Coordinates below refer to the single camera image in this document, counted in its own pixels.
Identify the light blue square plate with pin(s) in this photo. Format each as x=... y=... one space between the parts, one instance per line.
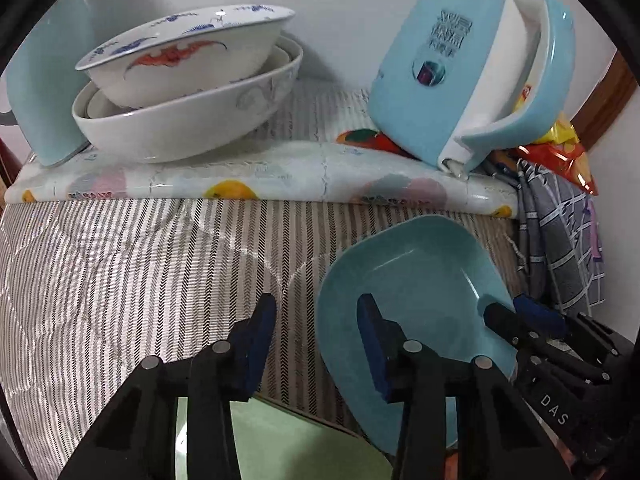
x=425 y=270

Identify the red chips bag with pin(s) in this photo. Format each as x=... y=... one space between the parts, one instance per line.
x=570 y=165

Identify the yellow chips bag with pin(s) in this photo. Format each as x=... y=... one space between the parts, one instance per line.
x=562 y=130

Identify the small white inner bowl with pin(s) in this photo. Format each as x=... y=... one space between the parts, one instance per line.
x=97 y=105

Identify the brown wooden frame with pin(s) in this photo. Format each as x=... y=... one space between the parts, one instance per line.
x=607 y=105

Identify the white bowl with red bat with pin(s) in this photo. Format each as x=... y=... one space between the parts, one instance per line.
x=200 y=75

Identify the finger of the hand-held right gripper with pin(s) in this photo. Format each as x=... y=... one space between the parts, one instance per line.
x=500 y=317
x=537 y=312

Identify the grey striped quilt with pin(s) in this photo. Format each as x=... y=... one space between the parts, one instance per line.
x=125 y=270

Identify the light blue thermos jug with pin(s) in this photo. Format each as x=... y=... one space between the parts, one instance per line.
x=45 y=85

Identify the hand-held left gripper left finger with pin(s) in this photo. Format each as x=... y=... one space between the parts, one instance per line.
x=260 y=340

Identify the grey checked folded cloth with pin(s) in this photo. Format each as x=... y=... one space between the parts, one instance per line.
x=555 y=220

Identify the light blue electric kettle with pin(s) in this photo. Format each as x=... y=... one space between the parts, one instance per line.
x=425 y=110

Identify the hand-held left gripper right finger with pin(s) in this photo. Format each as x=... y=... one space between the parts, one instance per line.
x=370 y=340

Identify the large white patterned bowl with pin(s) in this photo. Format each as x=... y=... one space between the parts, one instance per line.
x=175 y=130

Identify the fruit printed plastic mat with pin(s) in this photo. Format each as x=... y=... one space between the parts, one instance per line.
x=280 y=170

